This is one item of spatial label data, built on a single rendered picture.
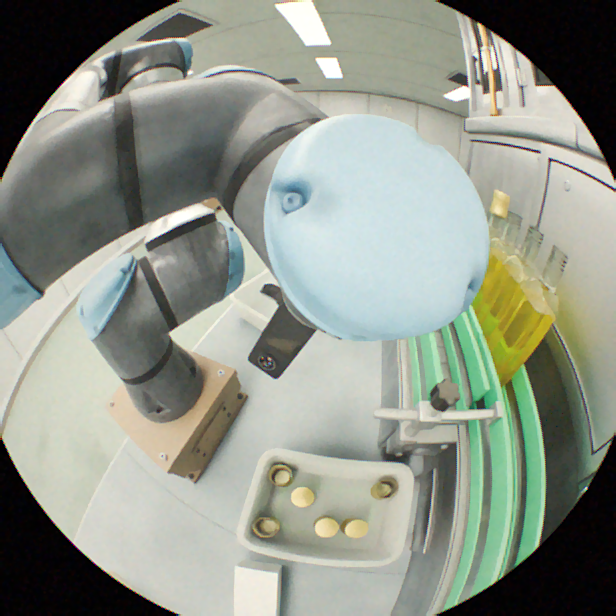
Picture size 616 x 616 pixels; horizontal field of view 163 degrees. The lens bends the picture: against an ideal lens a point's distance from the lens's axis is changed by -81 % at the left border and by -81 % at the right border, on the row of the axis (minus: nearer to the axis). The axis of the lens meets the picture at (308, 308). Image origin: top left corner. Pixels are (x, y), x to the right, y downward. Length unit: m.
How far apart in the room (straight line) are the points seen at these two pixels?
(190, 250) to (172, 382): 0.19
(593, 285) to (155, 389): 0.67
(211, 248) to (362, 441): 0.40
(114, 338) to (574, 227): 0.68
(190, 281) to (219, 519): 0.39
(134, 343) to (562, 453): 0.66
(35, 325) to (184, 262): 3.26
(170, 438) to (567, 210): 0.75
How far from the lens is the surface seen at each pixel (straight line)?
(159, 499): 0.51
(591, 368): 0.42
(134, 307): 0.30
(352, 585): 0.47
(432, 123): 6.42
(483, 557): 0.34
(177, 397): 0.37
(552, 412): 0.50
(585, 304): 0.43
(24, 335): 3.47
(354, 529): 0.37
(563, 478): 0.49
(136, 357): 0.32
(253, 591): 0.41
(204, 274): 0.31
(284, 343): 0.25
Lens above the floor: 1.18
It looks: 41 degrees down
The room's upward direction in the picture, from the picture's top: straight up
